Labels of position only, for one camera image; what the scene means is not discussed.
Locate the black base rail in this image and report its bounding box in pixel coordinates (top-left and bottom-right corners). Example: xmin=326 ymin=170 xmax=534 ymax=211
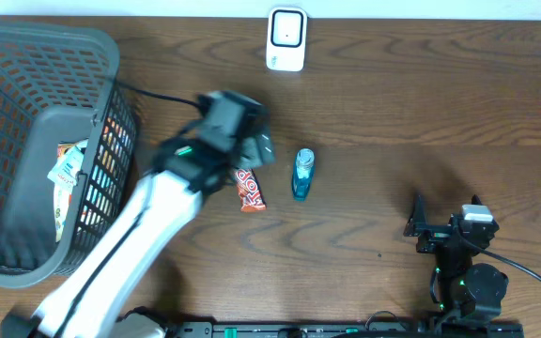
xmin=165 ymin=321 xmax=525 ymax=338

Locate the yellow snack bag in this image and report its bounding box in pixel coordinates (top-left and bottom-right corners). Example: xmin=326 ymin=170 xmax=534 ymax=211
xmin=53 ymin=139 xmax=88 ymax=242

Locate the red chocolate bar wrapper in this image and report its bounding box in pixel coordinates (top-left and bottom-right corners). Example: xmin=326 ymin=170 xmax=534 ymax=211
xmin=233 ymin=169 xmax=267 ymax=212

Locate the white teal wipes pack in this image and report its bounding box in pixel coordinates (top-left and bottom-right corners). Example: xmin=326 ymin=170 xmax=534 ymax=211
xmin=47 ymin=146 xmax=84 ymax=192

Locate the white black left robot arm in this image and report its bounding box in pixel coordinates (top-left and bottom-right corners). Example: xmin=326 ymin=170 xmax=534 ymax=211
xmin=0 ymin=121 xmax=274 ymax=337

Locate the teal mouthwash bottle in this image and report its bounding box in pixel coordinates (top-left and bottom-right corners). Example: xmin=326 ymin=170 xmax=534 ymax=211
xmin=291 ymin=148 xmax=315 ymax=202

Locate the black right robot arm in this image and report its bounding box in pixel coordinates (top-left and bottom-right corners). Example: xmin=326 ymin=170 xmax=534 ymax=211
xmin=403 ymin=195 xmax=508 ymax=333

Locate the grey plastic basket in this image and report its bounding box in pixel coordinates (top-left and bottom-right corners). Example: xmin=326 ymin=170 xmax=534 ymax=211
xmin=0 ymin=22 xmax=138 ymax=288

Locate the white barcode scanner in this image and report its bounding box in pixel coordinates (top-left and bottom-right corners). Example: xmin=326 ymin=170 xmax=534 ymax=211
xmin=266 ymin=7 xmax=308 ymax=72

